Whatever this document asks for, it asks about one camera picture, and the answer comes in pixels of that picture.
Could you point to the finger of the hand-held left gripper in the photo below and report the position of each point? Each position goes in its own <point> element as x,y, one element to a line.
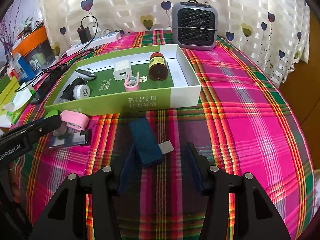
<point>42,127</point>

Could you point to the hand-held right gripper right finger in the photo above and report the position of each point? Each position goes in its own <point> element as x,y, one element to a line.
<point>193,170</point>

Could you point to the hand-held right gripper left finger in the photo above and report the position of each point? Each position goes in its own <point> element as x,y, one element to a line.
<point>126,172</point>

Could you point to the pink band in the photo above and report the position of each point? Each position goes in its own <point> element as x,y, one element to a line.
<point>75,118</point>

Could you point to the blue usb device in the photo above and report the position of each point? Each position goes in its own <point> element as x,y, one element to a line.
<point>146,142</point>

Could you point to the black pouch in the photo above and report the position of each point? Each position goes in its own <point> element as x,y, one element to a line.
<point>68,90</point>

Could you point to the white oval gadget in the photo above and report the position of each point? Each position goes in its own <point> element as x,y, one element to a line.
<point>86,75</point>

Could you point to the green and white cardboard box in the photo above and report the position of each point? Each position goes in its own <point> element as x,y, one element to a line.
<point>150,100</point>

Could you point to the white charger plug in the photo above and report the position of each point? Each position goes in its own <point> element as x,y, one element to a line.
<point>121,70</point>

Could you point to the brown bottle with red cap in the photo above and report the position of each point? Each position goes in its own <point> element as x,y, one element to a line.
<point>158,67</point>

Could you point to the green round disc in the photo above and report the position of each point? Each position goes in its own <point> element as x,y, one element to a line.
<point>52,113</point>

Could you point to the dark shiny flat gadget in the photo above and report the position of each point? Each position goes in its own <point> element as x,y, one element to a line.
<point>71,140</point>

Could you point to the black phone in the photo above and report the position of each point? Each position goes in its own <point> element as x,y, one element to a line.
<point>42,92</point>

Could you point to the white tissue pack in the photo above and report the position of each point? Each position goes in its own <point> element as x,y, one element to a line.
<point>22,97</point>

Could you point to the lime green box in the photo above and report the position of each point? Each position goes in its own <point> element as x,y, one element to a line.
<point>10,92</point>

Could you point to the white round container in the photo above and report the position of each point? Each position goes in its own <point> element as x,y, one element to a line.
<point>81,91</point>

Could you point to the blue box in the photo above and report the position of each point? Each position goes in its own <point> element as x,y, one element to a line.
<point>23,67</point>

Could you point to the dark picture box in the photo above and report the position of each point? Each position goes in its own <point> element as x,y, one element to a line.
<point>41,55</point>

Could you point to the pink plaid tablecloth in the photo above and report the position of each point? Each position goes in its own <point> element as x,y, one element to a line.
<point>237,105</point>

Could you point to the orange box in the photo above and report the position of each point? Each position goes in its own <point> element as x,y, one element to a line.
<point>32,40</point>

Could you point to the black power adapter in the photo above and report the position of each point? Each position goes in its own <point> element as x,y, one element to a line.
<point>84,35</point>

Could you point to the white power strip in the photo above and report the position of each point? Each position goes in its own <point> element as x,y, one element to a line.
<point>107,37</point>

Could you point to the small grey fan heater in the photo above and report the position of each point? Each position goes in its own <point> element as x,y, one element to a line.
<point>195,27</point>

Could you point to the cream heart print curtain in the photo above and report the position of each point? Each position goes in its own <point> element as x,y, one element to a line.
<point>125,2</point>

